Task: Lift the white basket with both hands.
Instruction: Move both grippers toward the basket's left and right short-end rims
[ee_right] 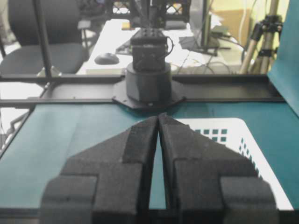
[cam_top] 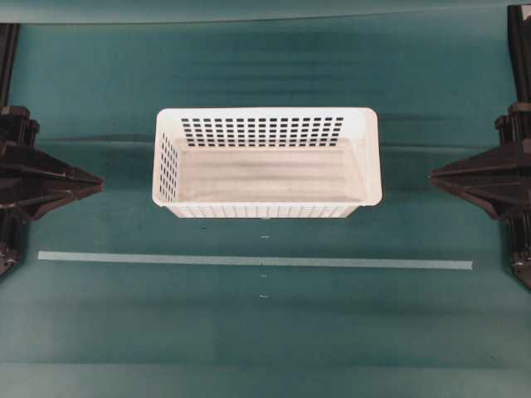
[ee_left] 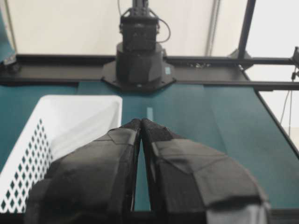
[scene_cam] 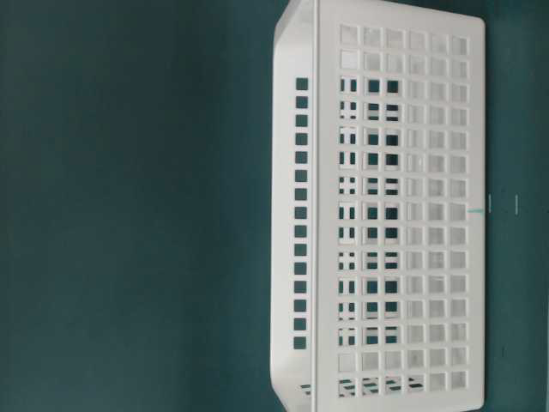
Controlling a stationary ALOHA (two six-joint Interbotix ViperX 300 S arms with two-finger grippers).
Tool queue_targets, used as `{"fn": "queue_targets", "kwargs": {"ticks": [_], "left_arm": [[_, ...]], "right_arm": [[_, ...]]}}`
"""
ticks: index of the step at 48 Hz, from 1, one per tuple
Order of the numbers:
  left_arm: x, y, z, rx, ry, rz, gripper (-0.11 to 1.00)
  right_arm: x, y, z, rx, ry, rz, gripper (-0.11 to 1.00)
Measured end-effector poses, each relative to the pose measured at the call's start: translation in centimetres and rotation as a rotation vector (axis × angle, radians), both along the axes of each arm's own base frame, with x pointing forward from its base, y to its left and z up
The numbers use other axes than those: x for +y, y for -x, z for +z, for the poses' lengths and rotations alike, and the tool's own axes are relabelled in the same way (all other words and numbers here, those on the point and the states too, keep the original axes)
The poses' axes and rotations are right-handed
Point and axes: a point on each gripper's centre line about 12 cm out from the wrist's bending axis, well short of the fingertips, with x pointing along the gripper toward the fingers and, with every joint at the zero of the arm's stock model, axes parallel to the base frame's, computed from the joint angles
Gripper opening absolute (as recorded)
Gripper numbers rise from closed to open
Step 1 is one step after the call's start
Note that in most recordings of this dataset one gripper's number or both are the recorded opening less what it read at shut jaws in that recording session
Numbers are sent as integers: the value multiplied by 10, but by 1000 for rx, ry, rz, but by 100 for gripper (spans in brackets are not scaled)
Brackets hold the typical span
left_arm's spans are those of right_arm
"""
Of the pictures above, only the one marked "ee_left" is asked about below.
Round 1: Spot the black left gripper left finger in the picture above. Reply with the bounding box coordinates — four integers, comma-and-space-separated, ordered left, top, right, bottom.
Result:
24, 119, 141, 224

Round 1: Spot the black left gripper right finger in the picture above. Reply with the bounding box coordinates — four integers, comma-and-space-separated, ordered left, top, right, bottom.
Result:
141, 119, 271, 224

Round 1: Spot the white perforated plastic basket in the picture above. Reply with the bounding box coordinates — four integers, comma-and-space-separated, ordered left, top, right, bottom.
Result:
0, 95, 122, 213

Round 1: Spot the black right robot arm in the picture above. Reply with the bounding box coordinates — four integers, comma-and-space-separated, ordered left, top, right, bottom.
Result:
104, 0, 270, 224

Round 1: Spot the pale tape strip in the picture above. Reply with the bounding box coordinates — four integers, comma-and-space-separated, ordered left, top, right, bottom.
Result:
147, 107, 154, 120

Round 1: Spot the black metal frame rail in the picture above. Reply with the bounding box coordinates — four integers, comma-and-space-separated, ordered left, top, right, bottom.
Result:
0, 55, 299, 92

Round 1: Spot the black upright frame post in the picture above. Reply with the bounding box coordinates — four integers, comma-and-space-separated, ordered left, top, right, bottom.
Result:
228, 0, 256, 59

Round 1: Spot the black cable right side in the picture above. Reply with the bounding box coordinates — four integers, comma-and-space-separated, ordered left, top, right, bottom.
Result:
279, 70, 299, 131

